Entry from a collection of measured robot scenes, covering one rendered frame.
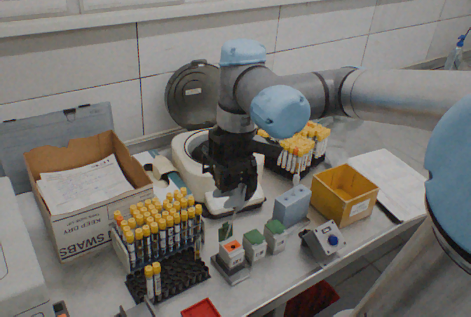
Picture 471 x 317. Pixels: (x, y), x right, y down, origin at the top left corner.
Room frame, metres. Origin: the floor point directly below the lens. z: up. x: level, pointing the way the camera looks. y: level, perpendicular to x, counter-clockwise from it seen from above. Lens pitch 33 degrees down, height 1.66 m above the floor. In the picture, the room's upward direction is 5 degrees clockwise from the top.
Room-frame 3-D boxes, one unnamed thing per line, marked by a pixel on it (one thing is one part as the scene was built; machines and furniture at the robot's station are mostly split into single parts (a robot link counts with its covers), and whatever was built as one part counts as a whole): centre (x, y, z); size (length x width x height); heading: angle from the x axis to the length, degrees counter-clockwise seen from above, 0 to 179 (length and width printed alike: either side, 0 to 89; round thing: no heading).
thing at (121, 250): (0.71, 0.17, 0.91); 0.20 x 0.10 x 0.07; 127
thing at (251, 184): (0.63, -0.03, 1.16); 0.05 x 0.02 x 0.09; 39
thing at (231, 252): (0.66, -0.01, 0.92); 0.05 x 0.04 x 0.06; 39
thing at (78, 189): (0.81, 0.37, 0.95); 0.29 x 0.25 x 0.15; 37
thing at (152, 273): (0.61, 0.13, 0.93); 0.17 x 0.09 x 0.11; 127
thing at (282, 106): (0.56, -0.06, 1.38); 0.11 x 0.11 x 0.08; 28
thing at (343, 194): (0.90, -0.31, 0.92); 0.13 x 0.13 x 0.10; 34
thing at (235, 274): (0.65, -0.01, 0.89); 0.09 x 0.05 x 0.04; 39
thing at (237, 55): (0.63, 0.00, 1.38); 0.09 x 0.08 x 0.11; 28
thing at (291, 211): (0.82, -0.16, 0.92); 0.10 x 0.07 x 0.10; 133
